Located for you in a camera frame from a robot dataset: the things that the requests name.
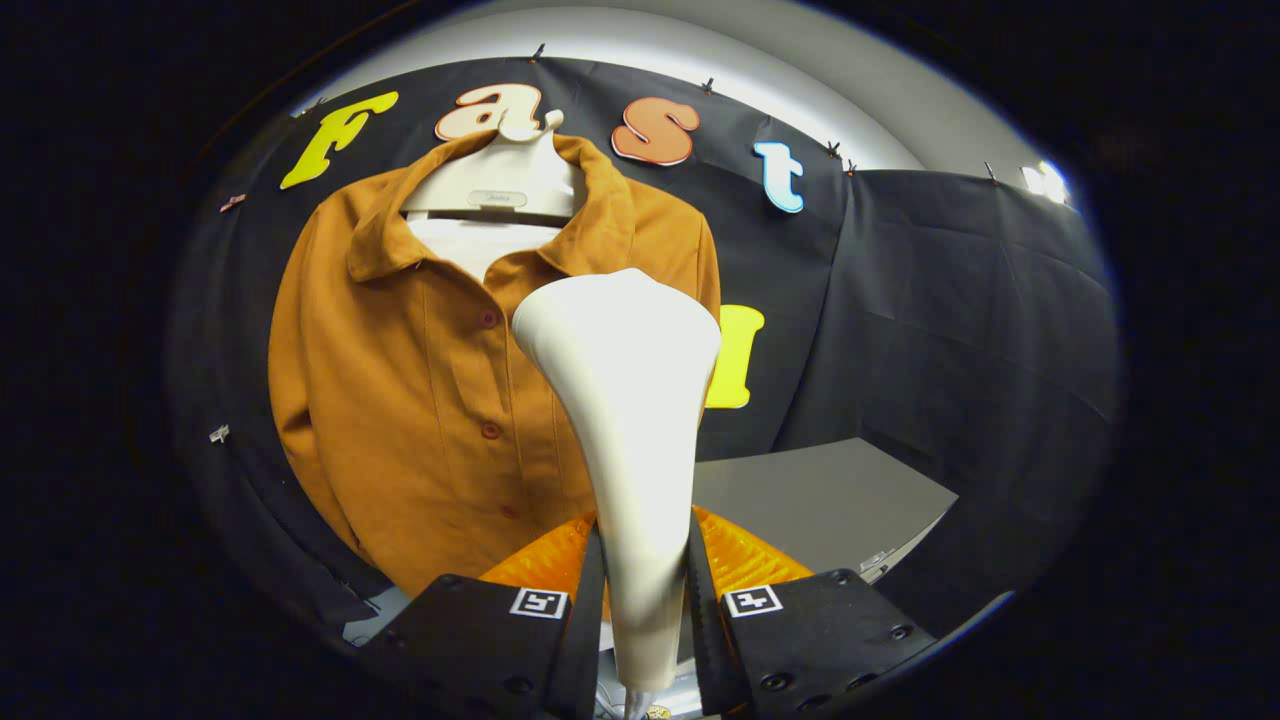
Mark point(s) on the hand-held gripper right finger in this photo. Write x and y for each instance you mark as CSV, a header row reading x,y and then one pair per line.
x,y
820,630

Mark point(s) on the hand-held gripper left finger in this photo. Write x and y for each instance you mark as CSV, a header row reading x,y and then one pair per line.
x,y
480,640

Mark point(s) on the orange-brown button shirt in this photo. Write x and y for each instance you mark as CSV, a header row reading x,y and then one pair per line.
x,y
400,400

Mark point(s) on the white garment steamer head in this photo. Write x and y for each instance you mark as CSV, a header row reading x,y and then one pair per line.
x,y
630,380

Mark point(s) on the white garment hanger form stand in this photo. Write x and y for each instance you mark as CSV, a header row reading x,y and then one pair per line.
x,y
500,190

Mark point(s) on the clear clip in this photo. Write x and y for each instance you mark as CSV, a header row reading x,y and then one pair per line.
x,y
877,560

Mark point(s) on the grey cabinet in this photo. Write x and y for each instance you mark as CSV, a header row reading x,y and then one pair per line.
x,y
810,495

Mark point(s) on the black backdrop cloth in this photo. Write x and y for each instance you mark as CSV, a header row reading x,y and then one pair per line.
x,y
950,330

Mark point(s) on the silver clip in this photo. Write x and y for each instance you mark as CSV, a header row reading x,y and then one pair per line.
x,y
219,433

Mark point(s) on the small ceiling light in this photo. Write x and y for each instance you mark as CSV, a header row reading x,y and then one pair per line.
x,y
1045,182

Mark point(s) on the pink clip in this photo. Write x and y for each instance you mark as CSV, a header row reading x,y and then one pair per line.
x,y
233,203

